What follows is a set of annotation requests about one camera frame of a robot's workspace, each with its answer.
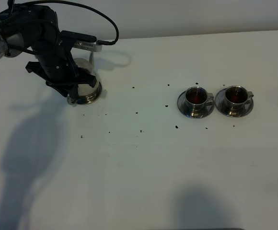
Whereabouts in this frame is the right stainless steel saucer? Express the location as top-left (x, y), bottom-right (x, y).
top-left (215, 85), bottom-right (254, 117)

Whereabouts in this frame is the left stainless steel saucer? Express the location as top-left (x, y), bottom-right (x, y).
top-left (177, 86), bottom-right (215, 119)

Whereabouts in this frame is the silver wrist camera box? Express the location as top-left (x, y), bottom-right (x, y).
top-left (60, 31), bottom-right (102, 52)

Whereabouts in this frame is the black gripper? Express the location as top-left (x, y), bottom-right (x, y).
top-left (25, 38), bottom-right (97, 97)

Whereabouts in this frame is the right stainless steel teacup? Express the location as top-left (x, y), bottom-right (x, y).
top-left (224, 85), bottom-right (254, 112)

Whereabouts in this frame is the stainless steel saucer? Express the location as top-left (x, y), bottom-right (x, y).
top-left (177, 86), bottom-right (215, 119)
top-left (215, 85), bottom-right (254, 117)

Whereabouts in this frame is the black braided cable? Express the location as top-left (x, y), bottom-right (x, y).
top-left (0, 0), bottom-right (119, 56)

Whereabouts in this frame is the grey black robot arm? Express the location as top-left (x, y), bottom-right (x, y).
top-left (0, 5), bottom-right (102, 104)

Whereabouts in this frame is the stainless steel teapot coaster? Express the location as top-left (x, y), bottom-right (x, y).
top-left (71, 81), bottom-right (102, 105)

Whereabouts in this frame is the left stainless steel teacup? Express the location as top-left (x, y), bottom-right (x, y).
top-left (185, 86), bottom-right (214, 111)

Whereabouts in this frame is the stainless steel teacup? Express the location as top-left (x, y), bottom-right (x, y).
top-left (185, 86), bottom-right (214, 111)
top-left (224, 85), bottom-right (254, 112)

